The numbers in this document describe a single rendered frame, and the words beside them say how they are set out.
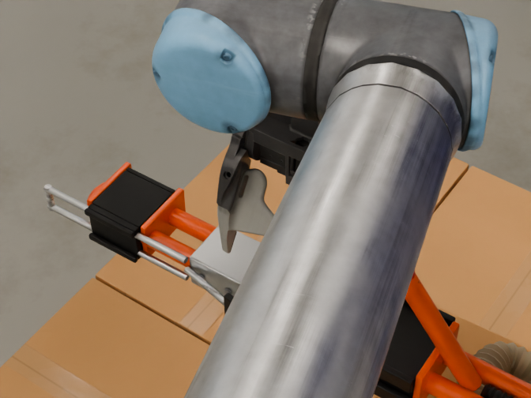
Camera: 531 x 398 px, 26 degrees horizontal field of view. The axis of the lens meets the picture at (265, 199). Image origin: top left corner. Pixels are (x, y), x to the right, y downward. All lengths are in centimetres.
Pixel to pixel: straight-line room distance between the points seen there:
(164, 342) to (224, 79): 112
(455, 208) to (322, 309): 152
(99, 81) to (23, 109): 22
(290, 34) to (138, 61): 242
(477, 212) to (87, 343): 72
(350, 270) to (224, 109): 25
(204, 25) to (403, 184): 20
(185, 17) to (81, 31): 253
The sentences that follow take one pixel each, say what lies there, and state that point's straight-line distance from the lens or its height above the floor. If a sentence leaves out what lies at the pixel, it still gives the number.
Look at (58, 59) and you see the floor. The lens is 323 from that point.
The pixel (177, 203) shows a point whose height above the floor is 109.
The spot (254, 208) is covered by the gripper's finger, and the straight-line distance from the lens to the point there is 106.
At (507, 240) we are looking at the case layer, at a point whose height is 54.
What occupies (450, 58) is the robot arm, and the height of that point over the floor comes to 157.
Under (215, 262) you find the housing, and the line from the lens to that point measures 125.
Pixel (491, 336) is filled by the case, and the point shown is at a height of 94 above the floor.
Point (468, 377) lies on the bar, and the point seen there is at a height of 109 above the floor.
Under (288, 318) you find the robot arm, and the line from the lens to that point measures 55.
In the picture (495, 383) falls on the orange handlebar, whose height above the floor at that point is 108.
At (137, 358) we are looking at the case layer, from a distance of 185.
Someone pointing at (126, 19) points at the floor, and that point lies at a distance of 334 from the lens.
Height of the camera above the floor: 205
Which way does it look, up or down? 47 degrees down
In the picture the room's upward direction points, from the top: straight up
